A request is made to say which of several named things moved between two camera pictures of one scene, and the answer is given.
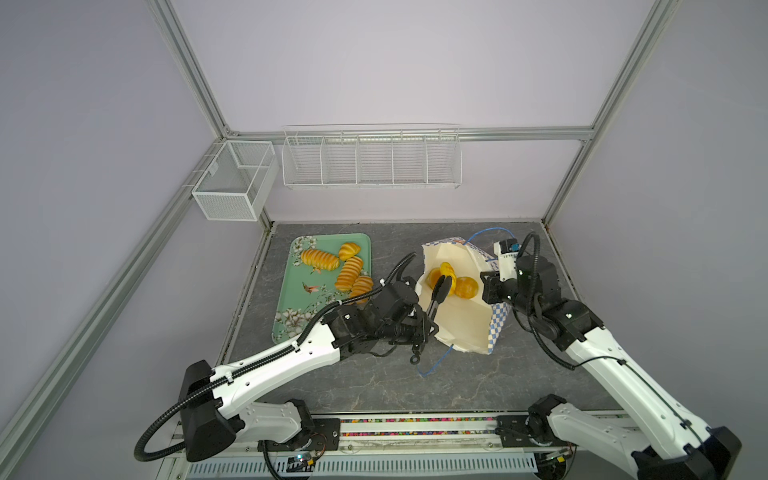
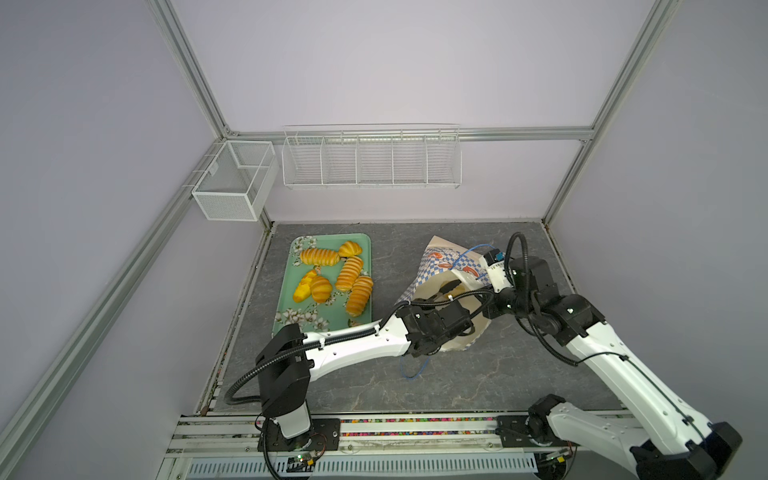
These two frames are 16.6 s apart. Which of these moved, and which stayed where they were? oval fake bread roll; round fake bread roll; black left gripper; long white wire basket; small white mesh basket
Moved: round fake bread roll; oval fake bread roll; black left gripper
Stayed: long white wire basket; small white mesh basket
